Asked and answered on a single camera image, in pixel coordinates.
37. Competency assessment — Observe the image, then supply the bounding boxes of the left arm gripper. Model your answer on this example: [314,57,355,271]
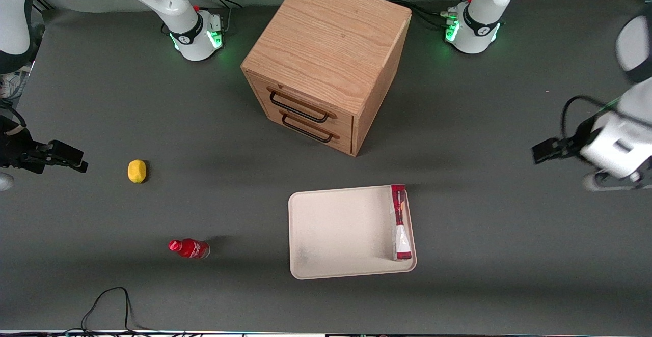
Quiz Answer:
[532,110,652,181]

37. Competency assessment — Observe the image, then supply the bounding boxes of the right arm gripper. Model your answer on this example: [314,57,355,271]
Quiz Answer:
[0,115,89,174]

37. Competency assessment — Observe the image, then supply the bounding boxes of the red cookie box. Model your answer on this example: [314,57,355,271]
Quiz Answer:
[390,184,414,262]

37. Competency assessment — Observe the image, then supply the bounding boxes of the beige plastic tray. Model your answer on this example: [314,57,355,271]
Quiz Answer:
[288,184,418,280]

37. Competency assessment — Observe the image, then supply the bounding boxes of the yellow lemon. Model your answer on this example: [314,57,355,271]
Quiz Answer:
[127,159,148,184]

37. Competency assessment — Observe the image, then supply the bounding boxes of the red soda bottle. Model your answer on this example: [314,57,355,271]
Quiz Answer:
[168,238,211,260]

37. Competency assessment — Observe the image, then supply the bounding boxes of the wooden drawer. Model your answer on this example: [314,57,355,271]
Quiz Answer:
[247,71,355,136]
[251,97,355,156]

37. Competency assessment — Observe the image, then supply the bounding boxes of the wooden drawer cabinet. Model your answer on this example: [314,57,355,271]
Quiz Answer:
[240,0,412,157]

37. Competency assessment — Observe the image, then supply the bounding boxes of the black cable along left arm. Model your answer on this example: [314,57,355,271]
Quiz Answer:
[560,95,620,143]

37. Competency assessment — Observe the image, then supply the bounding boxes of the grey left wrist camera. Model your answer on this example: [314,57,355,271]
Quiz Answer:
[582,171,644,193]

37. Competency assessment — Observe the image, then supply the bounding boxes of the black looped cable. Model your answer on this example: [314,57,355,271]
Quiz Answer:
[80,287,153,334]

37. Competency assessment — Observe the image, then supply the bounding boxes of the black left arm base cable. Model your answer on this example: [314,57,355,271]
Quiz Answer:
[389,0,454,30]

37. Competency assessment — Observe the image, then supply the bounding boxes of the black metal drawer handle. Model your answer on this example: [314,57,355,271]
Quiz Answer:
[267,88,338,124]
[279,109,340,144]

